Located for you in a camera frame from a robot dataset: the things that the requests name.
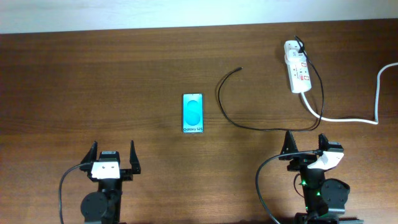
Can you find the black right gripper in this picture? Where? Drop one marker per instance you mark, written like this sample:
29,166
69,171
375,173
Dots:
298,158

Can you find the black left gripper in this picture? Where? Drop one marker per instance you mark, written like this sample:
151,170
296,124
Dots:
125,175

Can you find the smartphone with cyan screen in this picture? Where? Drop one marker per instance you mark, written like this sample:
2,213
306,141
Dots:
192,113

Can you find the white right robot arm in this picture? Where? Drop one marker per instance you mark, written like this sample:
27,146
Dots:
324,198

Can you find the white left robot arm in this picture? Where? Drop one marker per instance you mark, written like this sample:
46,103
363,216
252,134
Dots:
104,205

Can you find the white charger plug adapter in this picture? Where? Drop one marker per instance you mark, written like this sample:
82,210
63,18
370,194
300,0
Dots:
293,56

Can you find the white power strip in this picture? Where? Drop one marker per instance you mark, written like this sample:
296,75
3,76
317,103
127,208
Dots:
299,77

